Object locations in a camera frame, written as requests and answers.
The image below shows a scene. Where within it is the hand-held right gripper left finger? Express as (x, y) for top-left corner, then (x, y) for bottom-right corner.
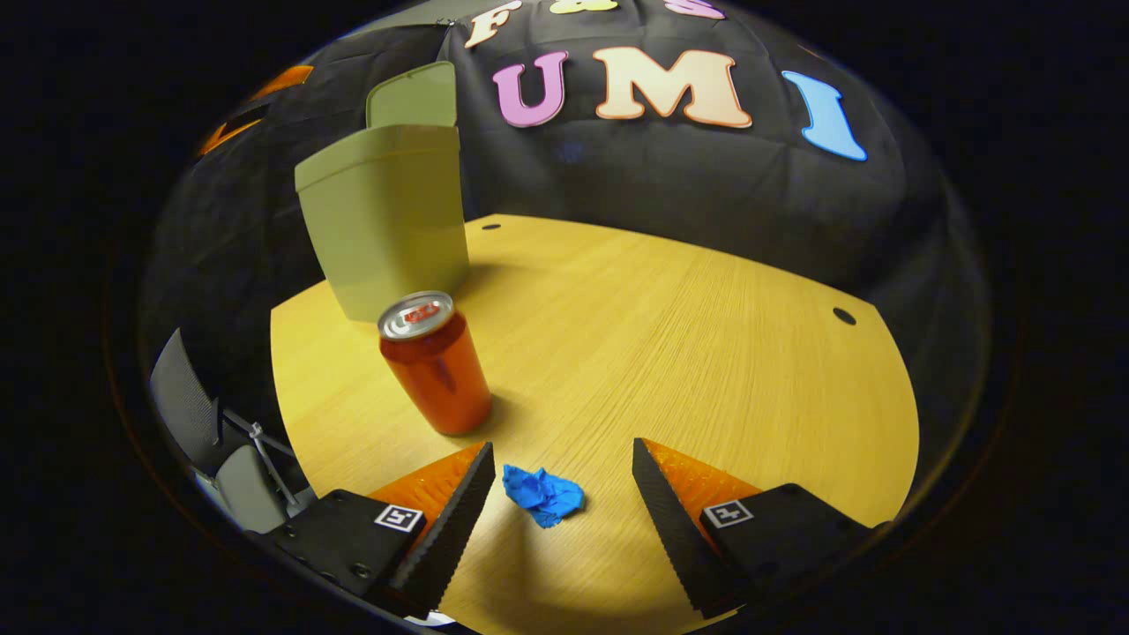
(265, 441), (497, 618)

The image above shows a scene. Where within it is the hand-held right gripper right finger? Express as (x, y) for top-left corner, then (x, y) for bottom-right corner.
(632, 437), (892, 618)

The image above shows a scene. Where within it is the blue paper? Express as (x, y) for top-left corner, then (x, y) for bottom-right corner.
(502, 464), (587, 529)

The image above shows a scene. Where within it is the red pop can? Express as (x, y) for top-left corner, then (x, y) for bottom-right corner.
(378, 290), (493, 437)

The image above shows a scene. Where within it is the green desktop garbage bin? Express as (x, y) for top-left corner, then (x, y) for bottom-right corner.
(294, 60), (471, 324)

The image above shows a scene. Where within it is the wooden desktop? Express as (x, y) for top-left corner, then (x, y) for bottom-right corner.
(269, 213), (920, 635)

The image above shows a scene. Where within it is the grey chair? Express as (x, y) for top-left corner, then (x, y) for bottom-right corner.
(148, 328), (318, 535)

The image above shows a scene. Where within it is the black backdrop cloth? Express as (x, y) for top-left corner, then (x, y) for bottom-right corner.
(141, 0), (993, 459)

